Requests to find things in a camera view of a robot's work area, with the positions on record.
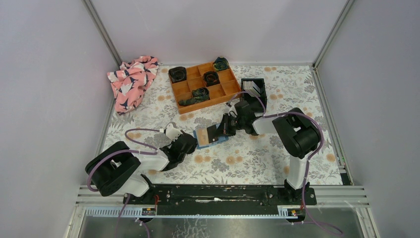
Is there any rolled green tie front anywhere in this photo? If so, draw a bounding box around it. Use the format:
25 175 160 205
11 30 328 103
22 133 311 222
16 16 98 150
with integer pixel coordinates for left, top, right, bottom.
178 87 210 106

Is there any rolled dark tie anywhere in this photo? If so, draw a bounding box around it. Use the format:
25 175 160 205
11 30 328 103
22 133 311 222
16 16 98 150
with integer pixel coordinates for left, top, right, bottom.
168 66 187 84
203 71 220 87

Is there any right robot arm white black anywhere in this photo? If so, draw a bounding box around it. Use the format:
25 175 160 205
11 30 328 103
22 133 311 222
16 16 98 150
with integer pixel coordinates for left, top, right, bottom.
219 101 324 204

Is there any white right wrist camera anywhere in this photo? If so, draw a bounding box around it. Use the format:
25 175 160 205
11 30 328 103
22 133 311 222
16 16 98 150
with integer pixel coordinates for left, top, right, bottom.
225 102 237 114

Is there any blue leather card holder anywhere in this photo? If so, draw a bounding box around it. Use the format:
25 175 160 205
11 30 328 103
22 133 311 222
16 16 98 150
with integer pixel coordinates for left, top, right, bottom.
193 123 229 149

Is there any black card box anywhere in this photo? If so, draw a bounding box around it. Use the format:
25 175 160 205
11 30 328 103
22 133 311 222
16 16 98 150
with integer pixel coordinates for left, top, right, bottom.
240 78 267 113

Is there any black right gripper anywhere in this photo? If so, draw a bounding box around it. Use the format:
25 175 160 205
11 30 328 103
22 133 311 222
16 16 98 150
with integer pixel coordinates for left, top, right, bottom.
213 114 245 138

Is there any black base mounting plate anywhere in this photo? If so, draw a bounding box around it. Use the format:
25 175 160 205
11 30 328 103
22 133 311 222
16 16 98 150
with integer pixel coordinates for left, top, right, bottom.
123 184 317 216

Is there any pink patterned cloth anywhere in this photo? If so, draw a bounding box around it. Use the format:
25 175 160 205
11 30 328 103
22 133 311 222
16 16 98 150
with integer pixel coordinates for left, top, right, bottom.
106 56 159 115

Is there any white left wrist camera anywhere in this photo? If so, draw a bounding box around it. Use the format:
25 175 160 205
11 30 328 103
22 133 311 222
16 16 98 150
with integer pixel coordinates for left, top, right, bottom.
164 122 182 141

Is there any wooden compartment tray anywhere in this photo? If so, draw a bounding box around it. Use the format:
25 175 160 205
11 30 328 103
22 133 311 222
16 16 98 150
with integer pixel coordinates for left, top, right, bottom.
169 62 241 114

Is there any rolled green tie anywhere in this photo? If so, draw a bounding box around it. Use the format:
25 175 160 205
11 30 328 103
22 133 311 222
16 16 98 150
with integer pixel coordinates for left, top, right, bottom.
178 87 210 106
212 57 229 72

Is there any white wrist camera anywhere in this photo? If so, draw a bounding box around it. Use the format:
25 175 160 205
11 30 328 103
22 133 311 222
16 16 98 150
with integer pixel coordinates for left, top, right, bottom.
164 122 182 141
225 102 237 114

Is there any black VIP credit card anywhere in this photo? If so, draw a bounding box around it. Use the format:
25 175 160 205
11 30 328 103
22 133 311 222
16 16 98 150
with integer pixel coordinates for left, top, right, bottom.
207 124 224 143

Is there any floral table mat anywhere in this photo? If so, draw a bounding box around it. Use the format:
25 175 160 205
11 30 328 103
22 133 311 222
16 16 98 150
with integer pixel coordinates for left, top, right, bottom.
104 65 342 185

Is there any rolled green tie top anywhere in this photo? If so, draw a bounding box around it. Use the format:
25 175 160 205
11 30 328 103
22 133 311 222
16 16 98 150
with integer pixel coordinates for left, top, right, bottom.
212 57 229 72

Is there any rolled dark tie far left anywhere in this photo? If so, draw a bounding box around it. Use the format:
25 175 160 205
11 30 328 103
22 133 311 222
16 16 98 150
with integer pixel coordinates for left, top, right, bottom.
168 66 187 84

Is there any stack of cards in box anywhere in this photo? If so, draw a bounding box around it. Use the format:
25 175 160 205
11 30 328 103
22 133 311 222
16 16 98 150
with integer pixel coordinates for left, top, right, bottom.
242 80 261 97

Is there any aluminium front rail frame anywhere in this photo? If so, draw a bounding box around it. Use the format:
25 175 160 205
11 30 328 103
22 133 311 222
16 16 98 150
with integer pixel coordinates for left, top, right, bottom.
64 185 380 238

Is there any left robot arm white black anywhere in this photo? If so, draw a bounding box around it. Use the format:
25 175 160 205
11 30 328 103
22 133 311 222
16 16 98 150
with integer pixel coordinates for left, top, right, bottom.
85 131 198 204

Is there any rolled dark tie centre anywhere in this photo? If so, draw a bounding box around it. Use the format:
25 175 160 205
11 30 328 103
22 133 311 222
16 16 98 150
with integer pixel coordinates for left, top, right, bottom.
203 71 220 87

